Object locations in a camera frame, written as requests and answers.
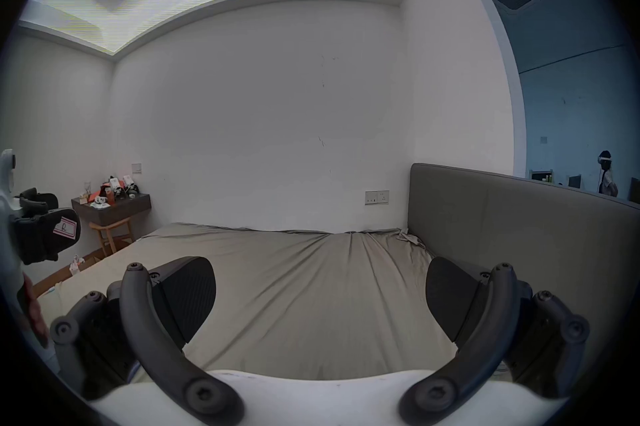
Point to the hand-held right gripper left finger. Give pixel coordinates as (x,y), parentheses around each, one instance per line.
(150,334)

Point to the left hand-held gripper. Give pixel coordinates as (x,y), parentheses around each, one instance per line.
(7,179)

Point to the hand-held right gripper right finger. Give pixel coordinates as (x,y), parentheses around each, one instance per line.
(492,324)

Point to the person's left hand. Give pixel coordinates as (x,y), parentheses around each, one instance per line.
(34,314)

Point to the wooden chair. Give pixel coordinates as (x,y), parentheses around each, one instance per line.
(112,234)

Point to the grey padded headboard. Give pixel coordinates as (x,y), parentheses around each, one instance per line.
(525,234)

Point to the bed with beige sheet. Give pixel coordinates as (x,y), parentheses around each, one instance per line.
(310,294)

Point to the dark wall shelf with items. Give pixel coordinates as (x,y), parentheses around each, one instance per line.
(117,205)

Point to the white wall socket plate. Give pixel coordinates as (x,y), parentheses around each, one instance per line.
(377,197)

